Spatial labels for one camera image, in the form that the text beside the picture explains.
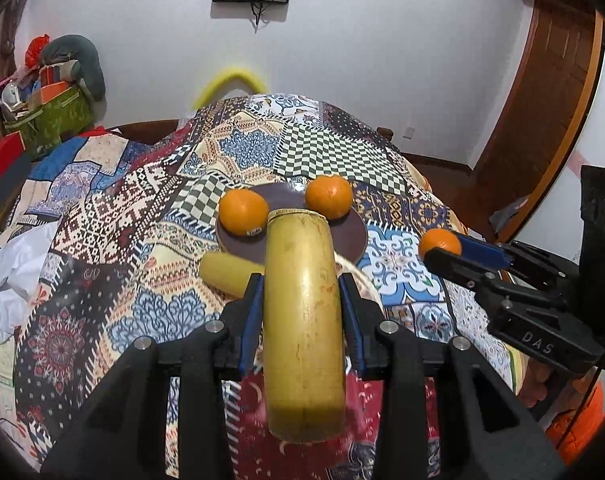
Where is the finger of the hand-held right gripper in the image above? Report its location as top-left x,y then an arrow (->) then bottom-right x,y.
454,232 -> 581,306
423,249 -> 569,313

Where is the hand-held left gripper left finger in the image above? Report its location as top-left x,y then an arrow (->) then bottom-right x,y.
40,273 -> 266,480

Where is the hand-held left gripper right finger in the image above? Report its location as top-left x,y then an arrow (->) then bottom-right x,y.
338,273 -> 567,480

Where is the small orange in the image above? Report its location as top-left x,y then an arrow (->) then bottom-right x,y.
418,228 -> 462,260

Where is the large yellow banana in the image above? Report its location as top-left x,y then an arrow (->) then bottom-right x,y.
263,208 -> 347,443

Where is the dark brown round plate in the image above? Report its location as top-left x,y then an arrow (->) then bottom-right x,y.
216,183 -> 368,263

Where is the grey cloth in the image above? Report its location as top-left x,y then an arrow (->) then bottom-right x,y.
489,196 -> 532,234

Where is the small yellow banana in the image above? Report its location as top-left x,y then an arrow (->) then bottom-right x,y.
199,253 -> 265,298

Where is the orange garment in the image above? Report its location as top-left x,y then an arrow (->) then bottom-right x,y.
545,375 -> 605,467

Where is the orange with sticker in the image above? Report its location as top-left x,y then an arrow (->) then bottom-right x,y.
218,188 -> 270,237

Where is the orange with green stem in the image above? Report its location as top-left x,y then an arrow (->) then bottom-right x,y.
305,175 -> 354,220

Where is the patchwork printed blanket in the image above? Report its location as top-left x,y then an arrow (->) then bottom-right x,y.
12,93 -> 526,480

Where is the brown wooden door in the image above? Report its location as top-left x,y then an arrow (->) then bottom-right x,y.
469,0 -> 605,246

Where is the white cloth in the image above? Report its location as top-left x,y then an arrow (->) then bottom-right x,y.
0,220 -> 58,343

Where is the green patterned box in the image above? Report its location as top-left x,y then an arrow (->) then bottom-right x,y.
16,82 -> 96,151

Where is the red box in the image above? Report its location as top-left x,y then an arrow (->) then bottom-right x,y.
0,132 -> 26,196

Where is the grey neck pillow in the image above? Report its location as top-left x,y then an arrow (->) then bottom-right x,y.
38,34 -> 106,100

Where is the yellow ring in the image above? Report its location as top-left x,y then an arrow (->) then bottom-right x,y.
192,67 -> 266,111

